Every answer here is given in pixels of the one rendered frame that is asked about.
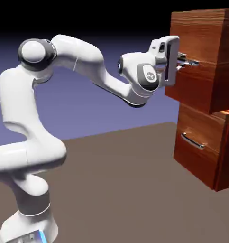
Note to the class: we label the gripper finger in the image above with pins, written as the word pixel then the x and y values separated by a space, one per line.
pixel 182 55
pixel 180 67

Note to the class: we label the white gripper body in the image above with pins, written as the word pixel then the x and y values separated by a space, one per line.
pixel 173 57

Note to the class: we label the wooden drawer front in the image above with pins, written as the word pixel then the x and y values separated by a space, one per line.
pixel 197 89
pixel 197 167

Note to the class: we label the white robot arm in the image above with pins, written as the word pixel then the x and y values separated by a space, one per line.
pixel 17 114

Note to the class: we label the wooden cabinet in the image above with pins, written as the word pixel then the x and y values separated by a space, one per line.
pixel 228 132

